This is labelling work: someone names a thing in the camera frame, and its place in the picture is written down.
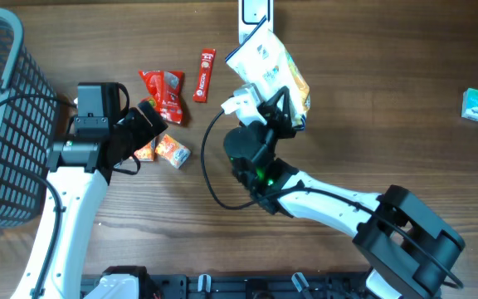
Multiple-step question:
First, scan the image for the red crinkled snack packet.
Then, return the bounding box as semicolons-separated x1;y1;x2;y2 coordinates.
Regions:
139;71;184;125

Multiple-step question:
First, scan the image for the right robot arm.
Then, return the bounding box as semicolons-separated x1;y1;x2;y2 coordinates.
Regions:
222;85;466;298

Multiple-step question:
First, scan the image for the teal white small box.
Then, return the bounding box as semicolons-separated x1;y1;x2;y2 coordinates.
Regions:
461;88;478;122

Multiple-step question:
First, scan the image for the red coffee stick sachet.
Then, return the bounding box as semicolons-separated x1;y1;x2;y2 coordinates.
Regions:
193;48;216;103

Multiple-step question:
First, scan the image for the yellow snack bag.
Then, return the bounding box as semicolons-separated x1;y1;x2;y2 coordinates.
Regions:
225;17;310;131

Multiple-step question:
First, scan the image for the left black cable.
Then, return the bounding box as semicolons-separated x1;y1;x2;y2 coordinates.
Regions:
0;81;143;299

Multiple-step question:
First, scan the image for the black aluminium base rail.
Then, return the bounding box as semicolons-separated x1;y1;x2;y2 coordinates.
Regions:
79;272;373;299

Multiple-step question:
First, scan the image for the grey plastic shopping basket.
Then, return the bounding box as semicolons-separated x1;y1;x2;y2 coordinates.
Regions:
0;8;60;228

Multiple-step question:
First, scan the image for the white barcode scanner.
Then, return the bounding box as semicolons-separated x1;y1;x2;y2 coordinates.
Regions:
237;0;274;44

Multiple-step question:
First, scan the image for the small orange snack packet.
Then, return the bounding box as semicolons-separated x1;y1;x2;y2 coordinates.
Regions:
155;135;191;169

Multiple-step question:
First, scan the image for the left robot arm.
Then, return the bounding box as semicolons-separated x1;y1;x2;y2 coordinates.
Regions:
12;82;167;298

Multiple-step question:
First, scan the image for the right black cable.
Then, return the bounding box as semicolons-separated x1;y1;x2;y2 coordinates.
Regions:
199;108;464;291

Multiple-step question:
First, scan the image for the orange juice carton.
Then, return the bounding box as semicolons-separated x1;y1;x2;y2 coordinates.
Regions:
134;137;157;162

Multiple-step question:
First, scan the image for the black cable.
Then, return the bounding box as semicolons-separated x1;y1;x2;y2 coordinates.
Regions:
0;81;143;299
199;108;464;291

